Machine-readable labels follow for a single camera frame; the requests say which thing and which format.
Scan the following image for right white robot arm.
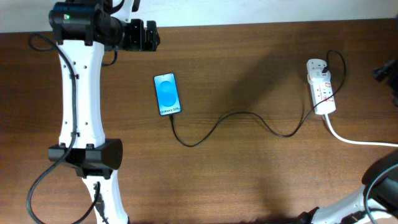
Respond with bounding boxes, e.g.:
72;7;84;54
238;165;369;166
293;58;397;224

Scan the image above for blue Galaxy smartphone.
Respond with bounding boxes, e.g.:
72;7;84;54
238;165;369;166
154;73;182;116

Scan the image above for white power strip cord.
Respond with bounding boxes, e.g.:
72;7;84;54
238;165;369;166
322;113;398;148

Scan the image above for white power strip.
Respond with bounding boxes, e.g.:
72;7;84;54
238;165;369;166
306;58;336;115

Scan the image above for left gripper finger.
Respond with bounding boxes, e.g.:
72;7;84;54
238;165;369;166
146;21;159;39
144;35;160;52

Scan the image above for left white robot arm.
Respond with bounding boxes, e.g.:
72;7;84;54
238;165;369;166
49;0;160;223

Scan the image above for black USB charger cable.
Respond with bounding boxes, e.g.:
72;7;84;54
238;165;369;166
169;49;347;148

